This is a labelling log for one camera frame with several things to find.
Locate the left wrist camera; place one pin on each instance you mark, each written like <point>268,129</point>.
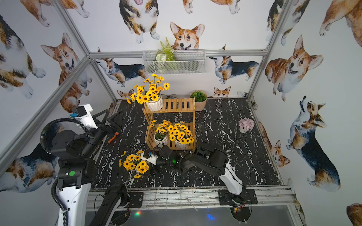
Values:
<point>83,114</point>

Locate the pink flower small pot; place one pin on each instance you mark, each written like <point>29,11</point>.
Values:
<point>246,124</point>

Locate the wooden two-tier shelf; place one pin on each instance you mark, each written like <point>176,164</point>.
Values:
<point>176,105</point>

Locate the sunflower pot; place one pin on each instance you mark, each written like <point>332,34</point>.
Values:
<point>150,96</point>
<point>135,163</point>
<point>181,136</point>
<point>161,137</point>

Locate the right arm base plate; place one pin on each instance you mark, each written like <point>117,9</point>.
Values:
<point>247,196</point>

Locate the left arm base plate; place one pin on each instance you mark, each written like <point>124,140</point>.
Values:
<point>135,200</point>

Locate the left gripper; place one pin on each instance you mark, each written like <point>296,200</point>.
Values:
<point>104,124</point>

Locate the beige pot green plant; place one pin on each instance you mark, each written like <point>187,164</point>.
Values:
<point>200,99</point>

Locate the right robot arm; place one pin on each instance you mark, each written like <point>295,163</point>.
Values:
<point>206,157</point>

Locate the white wire basket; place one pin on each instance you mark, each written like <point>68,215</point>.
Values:
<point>178,62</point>

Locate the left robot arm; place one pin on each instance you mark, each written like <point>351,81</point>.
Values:
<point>73,182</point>

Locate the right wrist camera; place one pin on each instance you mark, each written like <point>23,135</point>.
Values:
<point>152,159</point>

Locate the white orange spray bottle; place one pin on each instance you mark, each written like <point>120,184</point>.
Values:
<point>113,138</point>

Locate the green fern plant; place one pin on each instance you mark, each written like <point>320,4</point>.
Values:
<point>166,53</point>

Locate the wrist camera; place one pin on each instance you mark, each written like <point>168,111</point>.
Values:
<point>83,114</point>
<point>152,159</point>

